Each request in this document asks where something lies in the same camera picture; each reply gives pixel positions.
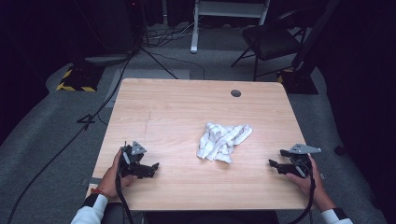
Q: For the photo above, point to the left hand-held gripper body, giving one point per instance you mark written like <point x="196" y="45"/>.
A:
<point x="129" y="161"/>

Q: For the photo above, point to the red wristband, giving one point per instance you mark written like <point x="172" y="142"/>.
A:
<point x="99" y="193"/>

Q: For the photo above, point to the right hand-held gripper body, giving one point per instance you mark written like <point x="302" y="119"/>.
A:
<point x="300" y="161"/>

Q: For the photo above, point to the person's right hand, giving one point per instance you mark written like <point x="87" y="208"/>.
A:
<point x="308" y="186"/>

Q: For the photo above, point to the black equipment cabinet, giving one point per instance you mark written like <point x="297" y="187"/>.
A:
<point x="118" y="25"/>

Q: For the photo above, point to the black folding chair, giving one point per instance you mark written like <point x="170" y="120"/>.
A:
<point x="269" y="40"/>

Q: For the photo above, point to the grey round table grommet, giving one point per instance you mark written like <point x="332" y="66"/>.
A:
<point x="235" y="93"/>

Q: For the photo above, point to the black yellow striped base plate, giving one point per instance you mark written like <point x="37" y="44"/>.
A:
<point x="295" y="81"/>
<point x="79" y="79"/>

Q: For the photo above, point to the white striped towel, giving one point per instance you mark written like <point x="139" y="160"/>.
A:
<point x="222" y="143"/>

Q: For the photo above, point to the white metal stand frame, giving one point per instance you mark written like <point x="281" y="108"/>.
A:
<point x="202" y="12"/>

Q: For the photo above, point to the small black floor object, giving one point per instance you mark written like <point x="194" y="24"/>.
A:
<point x="339" y="150"/>

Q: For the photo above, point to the person's left hand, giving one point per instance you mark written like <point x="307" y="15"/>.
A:
<point x="110" y="183"/>

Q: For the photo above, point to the black slanted stand post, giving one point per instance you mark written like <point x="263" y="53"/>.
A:
<point x="314" y="34"/>

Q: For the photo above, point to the grey tape piece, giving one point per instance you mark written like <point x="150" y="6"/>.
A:
<point x="322" y="176"/>
<point x="93" y="181"/>

